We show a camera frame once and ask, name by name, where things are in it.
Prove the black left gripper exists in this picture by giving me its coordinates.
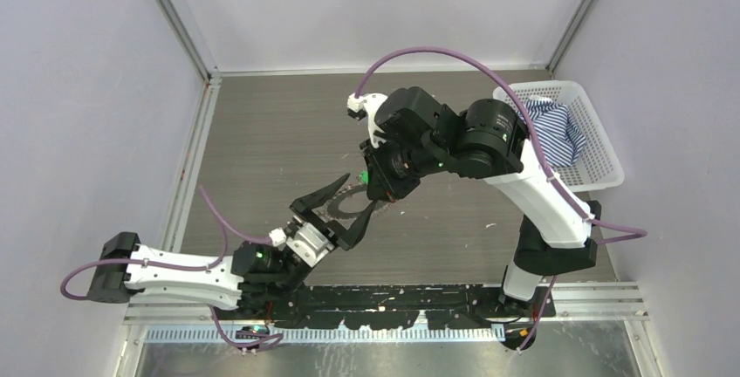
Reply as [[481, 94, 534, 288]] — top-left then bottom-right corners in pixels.
[[273, 174, 375, 292]]

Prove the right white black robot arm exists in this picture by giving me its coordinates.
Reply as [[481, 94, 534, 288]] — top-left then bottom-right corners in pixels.
[[346, 86, 596, 317]]

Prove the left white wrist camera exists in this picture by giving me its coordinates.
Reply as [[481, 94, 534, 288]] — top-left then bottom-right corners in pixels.
[[269, 223, 335, 268]]

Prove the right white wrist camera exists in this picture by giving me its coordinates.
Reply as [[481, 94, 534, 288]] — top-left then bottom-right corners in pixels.
[[346, 93, 387, 148]]

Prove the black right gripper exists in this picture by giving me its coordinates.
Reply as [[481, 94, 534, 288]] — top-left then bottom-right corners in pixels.
[[358, 131, 447, 203]]

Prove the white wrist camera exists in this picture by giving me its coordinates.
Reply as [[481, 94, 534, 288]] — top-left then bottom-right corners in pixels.
[[346, 93, 387, 148], [269, 223, 335, 268]]

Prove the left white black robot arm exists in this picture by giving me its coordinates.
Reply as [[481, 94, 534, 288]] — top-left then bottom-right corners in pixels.
[[84, 175, 378, 319]]

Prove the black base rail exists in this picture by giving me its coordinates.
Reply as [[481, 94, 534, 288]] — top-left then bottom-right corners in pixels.
[[230, 281, 558, 332]]

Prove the blue striped shirt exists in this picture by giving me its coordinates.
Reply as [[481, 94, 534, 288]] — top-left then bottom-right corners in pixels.
[[523, 95, 587, 168]]

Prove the white plastic basket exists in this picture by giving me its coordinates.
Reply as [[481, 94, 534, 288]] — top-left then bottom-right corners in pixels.
[[510, 80, 625, 193]]

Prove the green key tag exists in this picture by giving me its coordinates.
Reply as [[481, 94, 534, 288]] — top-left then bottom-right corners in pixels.
[[358, 171, 369, 185]]

